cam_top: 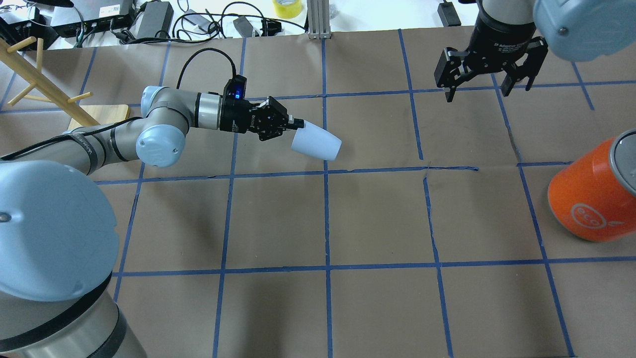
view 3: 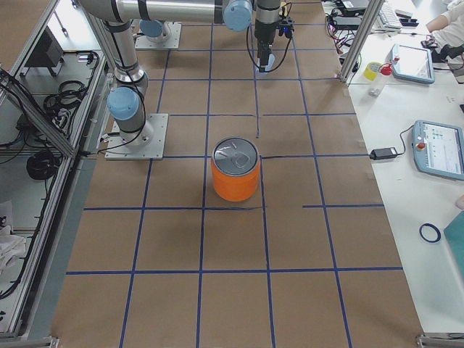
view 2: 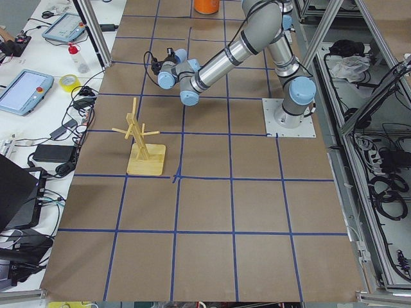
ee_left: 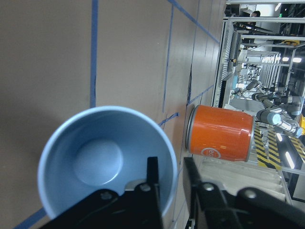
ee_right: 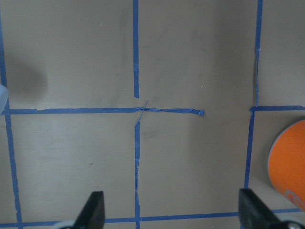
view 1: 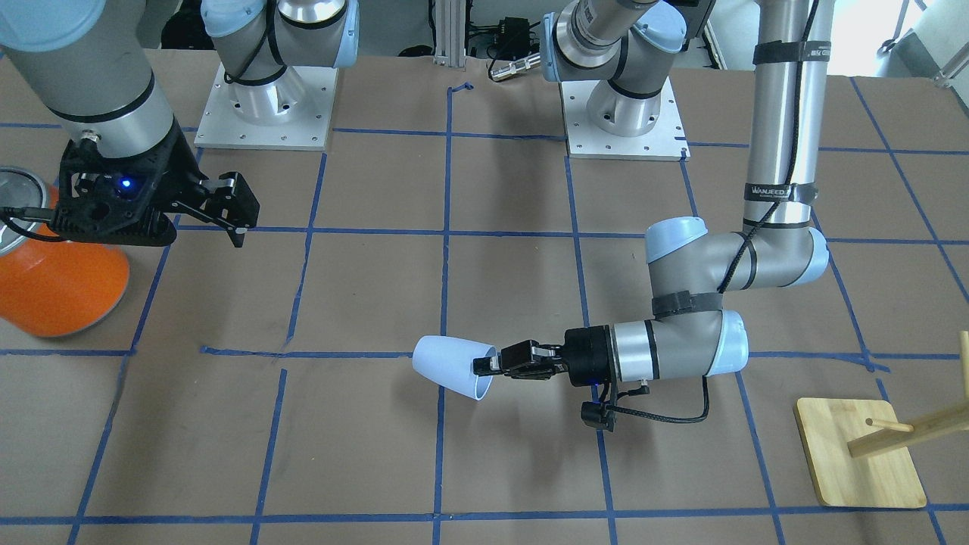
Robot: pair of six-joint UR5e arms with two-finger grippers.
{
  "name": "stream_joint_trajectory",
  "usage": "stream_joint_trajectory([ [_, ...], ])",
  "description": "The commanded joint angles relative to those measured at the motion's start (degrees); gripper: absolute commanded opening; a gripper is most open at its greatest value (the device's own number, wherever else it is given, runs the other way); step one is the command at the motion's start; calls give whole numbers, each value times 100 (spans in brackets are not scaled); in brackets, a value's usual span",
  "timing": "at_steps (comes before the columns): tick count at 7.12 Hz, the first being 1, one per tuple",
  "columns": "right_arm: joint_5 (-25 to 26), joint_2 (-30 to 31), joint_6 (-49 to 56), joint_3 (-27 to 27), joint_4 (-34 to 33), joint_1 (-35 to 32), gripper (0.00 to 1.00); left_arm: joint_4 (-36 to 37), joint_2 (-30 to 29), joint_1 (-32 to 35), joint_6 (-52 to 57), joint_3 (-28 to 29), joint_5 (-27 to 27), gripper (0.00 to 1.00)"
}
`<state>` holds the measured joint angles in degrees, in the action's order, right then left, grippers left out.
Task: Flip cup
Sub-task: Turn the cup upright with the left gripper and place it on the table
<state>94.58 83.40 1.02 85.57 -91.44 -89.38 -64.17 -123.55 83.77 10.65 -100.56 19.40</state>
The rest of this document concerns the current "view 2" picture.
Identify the aluminium frame post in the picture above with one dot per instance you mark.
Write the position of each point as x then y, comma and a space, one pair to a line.
92, 26

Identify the black scissors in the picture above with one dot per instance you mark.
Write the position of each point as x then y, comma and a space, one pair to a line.
49, 14

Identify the black laptop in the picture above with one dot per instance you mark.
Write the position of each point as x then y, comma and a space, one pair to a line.
21, 190

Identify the yellow tape roll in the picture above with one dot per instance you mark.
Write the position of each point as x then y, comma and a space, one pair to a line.
69, 82

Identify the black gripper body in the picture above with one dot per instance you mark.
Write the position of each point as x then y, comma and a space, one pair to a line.
166, 59

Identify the upper teach pendant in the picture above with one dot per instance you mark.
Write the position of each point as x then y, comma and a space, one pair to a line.
67, 28

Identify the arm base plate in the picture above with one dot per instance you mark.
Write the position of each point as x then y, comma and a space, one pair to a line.
280, 124

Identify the wooden cup rack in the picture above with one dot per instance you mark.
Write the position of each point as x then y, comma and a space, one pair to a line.
145, 159

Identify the lower teach pendant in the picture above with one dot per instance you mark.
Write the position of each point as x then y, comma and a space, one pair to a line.
25, 92

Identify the teach pendant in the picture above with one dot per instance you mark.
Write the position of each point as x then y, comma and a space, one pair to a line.
67, 28
25, 92

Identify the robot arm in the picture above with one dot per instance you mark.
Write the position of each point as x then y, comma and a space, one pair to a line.
264, 27

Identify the red cap squeeze bottle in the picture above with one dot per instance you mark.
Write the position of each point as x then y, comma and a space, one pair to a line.
78, 59

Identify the black power adapter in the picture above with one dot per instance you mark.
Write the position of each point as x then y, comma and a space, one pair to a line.
53, 153

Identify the white crumpled cloth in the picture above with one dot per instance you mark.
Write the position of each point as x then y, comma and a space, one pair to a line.
351, 68

